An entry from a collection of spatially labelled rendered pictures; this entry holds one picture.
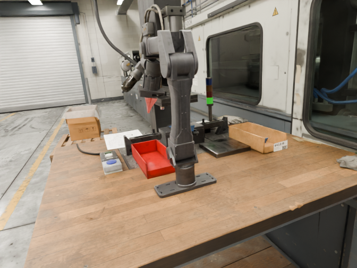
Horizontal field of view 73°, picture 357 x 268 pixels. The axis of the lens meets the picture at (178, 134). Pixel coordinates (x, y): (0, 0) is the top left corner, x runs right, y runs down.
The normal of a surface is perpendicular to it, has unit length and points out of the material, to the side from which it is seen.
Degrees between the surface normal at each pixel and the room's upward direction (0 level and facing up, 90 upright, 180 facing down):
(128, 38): 90
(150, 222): 0
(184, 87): 98
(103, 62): 90
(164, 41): 66
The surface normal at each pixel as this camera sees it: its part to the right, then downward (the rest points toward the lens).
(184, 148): 0.36, 0.36
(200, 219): -0.07, -0.96
